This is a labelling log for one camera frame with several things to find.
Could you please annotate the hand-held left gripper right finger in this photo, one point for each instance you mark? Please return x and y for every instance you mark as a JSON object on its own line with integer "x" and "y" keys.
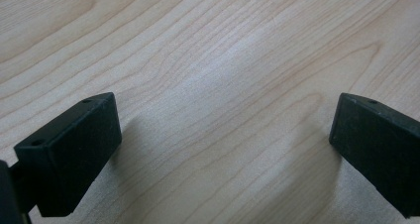
{"x": 379, "y": 144}

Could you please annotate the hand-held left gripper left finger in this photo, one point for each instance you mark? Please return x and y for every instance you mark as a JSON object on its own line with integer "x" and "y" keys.
{"x": 71, "y": 151}

